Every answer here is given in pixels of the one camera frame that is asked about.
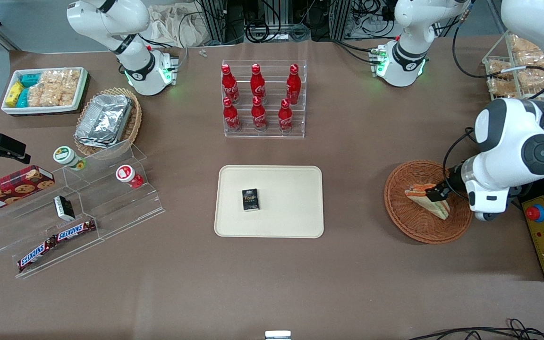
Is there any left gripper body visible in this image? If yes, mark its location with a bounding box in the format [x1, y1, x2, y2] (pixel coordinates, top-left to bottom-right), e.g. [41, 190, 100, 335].
[448, 158, 479, 192]

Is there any triangle sandwich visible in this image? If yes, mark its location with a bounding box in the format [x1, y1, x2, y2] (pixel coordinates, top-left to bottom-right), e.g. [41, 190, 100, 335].
[404, 183, 451, 221]

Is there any round brown wicker basket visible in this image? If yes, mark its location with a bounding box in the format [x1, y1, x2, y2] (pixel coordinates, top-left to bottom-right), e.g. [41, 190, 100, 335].
[384, 160, 474, 245]

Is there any beige plastic tray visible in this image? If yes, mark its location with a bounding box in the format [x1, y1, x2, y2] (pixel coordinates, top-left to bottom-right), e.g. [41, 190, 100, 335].
[214, 165, 325, 238]

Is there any oval light wicker basket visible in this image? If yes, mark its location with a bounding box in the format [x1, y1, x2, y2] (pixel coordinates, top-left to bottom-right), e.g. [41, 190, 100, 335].
[74, 87, 143, 157]

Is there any bagged fried snack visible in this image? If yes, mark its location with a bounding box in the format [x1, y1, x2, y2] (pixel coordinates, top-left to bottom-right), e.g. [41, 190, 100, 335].
[487, 60, 514, 79]
[487, 78, 518, 98]
[510, 35, 540, 53]
[515, 51, 544, 69]
[518, 69, 544, 91]

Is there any red cola bottle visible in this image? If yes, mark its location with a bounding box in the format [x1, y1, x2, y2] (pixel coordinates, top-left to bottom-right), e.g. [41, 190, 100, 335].
[221, 64, 240, 105]
[251, 96, 268, 132]
[222, 97, 242, 133]
[250, 64, 267, 105]
[278, 99, 294, 134]
[286, 64, 302, 105]

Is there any clear acrylic bottle rack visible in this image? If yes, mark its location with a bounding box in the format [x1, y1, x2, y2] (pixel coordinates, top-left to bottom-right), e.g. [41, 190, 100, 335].
[221, 59, 307, 139]

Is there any white power strip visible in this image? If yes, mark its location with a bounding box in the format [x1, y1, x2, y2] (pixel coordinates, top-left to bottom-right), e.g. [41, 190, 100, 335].
[348, 12, 395, 39]

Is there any small black carton gold print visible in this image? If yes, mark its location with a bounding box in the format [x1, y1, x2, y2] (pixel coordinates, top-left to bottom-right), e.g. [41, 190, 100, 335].
[242, 188, 260, 212]

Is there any red lid yogurt cup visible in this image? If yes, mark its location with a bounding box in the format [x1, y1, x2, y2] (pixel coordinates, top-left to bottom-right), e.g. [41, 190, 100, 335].
[116, 164, 144, 189]

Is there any beige cloth bag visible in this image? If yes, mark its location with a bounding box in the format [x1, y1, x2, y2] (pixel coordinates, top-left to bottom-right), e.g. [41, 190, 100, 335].
[146, 4, 206, 48]

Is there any clear acrylic stepped shelf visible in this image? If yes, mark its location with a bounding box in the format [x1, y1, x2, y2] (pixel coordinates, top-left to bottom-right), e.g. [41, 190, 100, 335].
[0, 139, 166, 280]

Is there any aluminium foil container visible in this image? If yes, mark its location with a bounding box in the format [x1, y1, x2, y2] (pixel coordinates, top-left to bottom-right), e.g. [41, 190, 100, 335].
[74, 94, 134, 148]

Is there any snickers chocolate bar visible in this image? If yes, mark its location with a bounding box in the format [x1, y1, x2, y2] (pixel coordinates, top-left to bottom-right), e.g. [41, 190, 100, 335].
[55, 219, 97, 242]
[17, 236, 59, 272]

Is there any green lid yogurt cup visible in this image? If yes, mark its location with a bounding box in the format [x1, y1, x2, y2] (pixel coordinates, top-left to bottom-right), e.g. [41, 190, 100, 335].
[53, 146, 87, 171]

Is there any small black white box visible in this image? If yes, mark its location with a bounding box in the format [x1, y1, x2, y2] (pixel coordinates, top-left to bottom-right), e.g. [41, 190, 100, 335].
[53, 195, 76, 222]

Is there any clear bag of crackers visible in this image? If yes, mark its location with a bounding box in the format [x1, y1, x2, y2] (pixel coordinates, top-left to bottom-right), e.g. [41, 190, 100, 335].
[59, 69, 82, 106]
[27, 71, 63, 107]

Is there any white rectangular snack bin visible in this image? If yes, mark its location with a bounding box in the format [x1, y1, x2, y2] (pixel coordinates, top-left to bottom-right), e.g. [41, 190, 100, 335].
[1, 67, 89, 116]

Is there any red tartan cookie box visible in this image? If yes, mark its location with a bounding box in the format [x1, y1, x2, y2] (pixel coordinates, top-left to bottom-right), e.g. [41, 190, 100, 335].
[0, 165, 56, 217]

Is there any yellow snack packet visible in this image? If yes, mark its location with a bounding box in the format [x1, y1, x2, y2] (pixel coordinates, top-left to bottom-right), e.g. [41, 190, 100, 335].
[5, 81, 25, 107]

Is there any white wire rack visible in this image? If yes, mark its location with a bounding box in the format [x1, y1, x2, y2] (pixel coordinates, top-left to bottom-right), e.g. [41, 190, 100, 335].
[482, 30, 544, 102]

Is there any black floor cable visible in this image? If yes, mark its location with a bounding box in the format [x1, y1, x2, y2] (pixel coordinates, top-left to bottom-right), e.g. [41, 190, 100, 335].
[407, 318, 544, 340]

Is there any black coiled cable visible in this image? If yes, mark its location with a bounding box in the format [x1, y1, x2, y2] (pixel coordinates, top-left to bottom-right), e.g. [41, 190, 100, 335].
[245, 18, 271, 44]

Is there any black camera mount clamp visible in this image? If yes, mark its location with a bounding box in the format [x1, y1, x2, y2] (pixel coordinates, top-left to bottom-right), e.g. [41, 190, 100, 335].
[0, 118, 32, 169]

